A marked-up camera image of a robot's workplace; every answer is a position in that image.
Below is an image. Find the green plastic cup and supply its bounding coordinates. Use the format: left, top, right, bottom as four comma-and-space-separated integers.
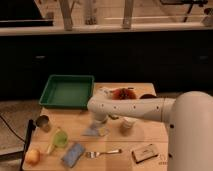
52, 130, 68, 148

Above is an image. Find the pale yellow scoop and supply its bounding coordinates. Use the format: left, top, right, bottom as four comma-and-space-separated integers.
46, 143, 56, 155

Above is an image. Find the green cucumber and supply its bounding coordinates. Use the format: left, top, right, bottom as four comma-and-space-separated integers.
109, 115, 119, 120

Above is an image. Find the light blue towel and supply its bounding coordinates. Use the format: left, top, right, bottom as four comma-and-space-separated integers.
81, 123, 110, 138

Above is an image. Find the dark red bowl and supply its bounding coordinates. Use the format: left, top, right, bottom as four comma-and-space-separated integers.
140, 94, 157, 99

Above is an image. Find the green plastic tray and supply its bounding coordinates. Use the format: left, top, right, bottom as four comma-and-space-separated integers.
39, 75, 94, 110

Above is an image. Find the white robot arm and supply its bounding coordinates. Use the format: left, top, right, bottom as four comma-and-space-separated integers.
87, 90, 213, 171

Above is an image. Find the orange bowl with food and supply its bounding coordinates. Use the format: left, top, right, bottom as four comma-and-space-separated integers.
112, 88, 136, 100

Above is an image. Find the silver metal fork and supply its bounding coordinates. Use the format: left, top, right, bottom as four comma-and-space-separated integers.
85, 149, 122, 159

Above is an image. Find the yellow onion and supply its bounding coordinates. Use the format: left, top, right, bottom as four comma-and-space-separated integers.
25, 149, 40, 165

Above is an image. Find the blue sponge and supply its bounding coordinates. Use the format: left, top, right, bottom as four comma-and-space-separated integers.
62, 143, 85, 168

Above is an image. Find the small metal cup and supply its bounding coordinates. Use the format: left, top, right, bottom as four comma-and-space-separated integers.
36, 115, 51, 132

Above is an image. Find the black rectangular scrub block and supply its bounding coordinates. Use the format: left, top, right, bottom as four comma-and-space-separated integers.
132, 144, 159, 164

